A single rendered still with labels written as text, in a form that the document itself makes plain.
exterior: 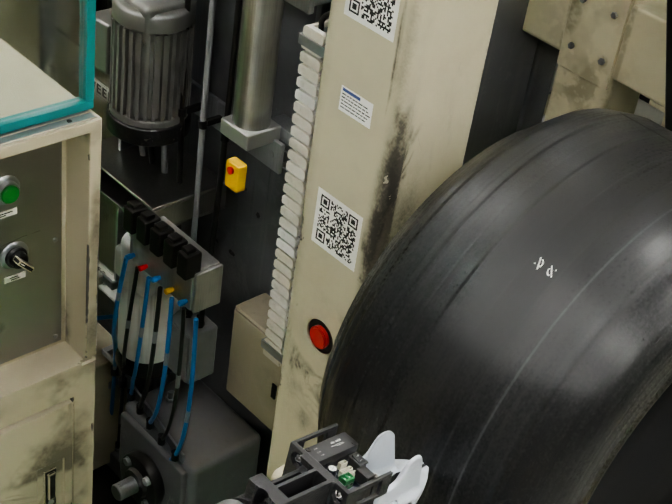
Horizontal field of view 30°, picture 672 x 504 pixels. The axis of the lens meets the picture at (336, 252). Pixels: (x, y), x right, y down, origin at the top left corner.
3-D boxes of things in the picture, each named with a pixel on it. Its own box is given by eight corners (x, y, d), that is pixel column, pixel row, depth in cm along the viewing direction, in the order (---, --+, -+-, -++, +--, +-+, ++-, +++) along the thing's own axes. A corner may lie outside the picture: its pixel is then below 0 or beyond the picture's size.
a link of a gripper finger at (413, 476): (463, 447, 109) (390, 483, 103) (445, 498, 112) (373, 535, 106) (437, 427, 111) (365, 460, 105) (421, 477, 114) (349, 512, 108)
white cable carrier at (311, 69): (262, 353, 165) (303, 23, 138) (290, 339, 168) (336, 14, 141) (283, 371, 163) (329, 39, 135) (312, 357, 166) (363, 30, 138)
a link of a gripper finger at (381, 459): (438, 427, 111) (365, 460, 105) (421, 477, 114) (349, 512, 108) (413, 406, 113) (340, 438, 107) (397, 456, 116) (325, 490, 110)
